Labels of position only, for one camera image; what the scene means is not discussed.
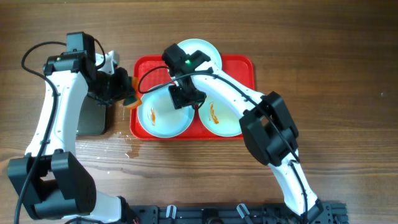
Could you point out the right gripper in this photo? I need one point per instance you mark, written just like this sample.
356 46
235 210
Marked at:
178 101

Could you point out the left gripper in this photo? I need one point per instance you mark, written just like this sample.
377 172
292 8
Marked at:
125 86

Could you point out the green orange sponge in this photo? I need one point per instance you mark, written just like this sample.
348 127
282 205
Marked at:
132 100

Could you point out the light blue plate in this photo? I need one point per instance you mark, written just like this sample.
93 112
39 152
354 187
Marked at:
218 118
159 118
189 46

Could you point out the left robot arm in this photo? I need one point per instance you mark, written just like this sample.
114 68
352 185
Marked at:
50 181

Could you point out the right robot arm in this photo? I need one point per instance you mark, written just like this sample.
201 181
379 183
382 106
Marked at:
268 130

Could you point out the black tray with water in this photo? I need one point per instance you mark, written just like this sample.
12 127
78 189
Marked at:
92 120

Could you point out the black mounting rail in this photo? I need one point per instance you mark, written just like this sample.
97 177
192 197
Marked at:
323 212

